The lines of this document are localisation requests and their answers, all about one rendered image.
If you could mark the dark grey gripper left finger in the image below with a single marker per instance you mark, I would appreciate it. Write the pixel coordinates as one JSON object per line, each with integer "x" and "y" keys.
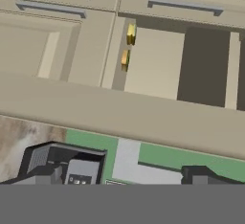
{"x": 43, "y": 180}

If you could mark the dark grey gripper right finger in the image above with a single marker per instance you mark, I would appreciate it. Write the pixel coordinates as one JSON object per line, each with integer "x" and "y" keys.
{"x": 198, "y": 179}

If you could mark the beige open cabinet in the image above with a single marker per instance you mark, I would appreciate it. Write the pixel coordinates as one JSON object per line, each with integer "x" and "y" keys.
{"x": 204, "y": 65}

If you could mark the beige panelled cabinet door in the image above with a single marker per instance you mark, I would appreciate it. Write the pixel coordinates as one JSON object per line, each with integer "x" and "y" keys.
{"x": 92, "y": 49}

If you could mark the black box-shaped appliance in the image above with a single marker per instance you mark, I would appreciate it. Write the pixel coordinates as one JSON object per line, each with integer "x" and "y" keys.
{"x": 81, "y": 161}

